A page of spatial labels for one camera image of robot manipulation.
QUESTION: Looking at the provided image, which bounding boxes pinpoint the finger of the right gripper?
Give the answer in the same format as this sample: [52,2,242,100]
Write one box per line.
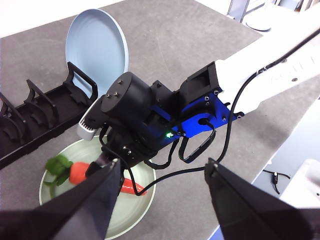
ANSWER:
[85,153,113,177]

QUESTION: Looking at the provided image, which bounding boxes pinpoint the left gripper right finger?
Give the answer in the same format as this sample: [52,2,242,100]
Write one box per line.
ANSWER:
[204,157,320,240]

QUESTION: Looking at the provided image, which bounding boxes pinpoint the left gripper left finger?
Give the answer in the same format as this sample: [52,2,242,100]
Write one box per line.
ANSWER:
[0,158,124,240]

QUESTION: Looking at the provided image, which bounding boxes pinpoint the orange carrot with green leaves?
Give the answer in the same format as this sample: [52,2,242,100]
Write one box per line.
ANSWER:
[43,154,149,197]

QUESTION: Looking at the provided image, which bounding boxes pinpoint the green plate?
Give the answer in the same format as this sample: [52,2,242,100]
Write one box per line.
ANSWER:
[38,136,157,240]

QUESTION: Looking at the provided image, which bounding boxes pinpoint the black plate rack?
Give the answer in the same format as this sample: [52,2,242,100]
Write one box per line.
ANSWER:
[0,61,99,171]

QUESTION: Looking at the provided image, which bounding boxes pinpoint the blue plate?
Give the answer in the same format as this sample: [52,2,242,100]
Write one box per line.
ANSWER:
[65,8,130,100]

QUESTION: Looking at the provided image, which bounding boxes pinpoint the white blurry box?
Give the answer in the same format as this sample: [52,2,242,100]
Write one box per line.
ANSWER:
[279,159,320,209]

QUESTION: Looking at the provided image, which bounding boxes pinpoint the white round base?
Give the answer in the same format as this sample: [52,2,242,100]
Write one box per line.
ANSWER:
[245,13,272,32]

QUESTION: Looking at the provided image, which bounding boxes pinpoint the short black cable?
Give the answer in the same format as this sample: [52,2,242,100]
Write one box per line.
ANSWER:
[144,139,180,170]

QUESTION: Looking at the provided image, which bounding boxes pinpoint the pale grey camera box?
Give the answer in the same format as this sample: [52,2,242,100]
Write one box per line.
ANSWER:
[76,103,103,141]

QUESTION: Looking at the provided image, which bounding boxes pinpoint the black cable with white plug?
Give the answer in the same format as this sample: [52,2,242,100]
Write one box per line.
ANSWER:
[263,169,291,195]

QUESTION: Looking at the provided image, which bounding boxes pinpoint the long black cable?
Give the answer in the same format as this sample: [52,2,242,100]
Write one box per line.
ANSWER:
[101,29,320,197]

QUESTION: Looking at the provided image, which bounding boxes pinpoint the looped black cable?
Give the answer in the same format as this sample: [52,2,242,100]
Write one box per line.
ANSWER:
[178,119,217,164]

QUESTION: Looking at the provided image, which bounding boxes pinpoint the grey metal frame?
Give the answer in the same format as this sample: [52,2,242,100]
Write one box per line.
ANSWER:
[226,0,253,23]

